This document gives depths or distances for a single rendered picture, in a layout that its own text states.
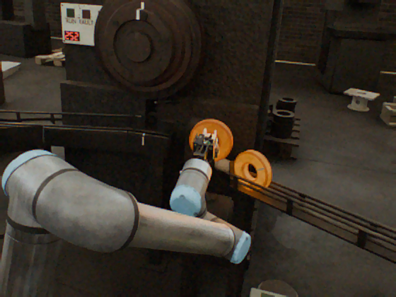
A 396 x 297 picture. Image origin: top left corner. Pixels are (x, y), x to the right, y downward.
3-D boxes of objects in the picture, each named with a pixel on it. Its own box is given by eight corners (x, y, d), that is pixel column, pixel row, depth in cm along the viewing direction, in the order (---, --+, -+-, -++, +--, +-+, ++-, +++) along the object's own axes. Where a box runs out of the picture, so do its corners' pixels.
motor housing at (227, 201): (179, 276, 184) (186, 182, 165) (223, 288, 179) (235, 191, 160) (172, 296, 172) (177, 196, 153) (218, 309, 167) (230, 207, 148)
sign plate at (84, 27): (65, 42, 180) (63, 3, 173) (114, 47, 174) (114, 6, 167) (62, 42, 178) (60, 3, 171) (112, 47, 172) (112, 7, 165)
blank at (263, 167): (247, 191, 148) (242, 194, 146) (234, 155, 149) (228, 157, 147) (278, 185, 136) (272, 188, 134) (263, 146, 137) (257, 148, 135)
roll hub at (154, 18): (110, 75, 158) (109, 6, 148) (173, 83, 151) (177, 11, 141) (104, 78, 153) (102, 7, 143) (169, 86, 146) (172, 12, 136)
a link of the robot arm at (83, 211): (95, 191, 56) (259, 233, 109) (52, 162, 64) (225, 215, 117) (61, 262, 55) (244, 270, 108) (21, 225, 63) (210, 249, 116)
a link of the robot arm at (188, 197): (171, 218, 110) (165, 194, 105) (182, 189, 120) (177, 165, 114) (201, 223, 107) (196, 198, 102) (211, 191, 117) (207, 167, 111)
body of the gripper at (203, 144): (218, 135, 124) (210, 158, 115) (217, 154, 130) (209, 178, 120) (196, 131, 126) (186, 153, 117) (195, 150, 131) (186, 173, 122)
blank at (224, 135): (191, 117, 138) (189, 120, 135) (233, 120, 134) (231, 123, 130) (191, 156, 143) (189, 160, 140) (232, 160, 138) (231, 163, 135)
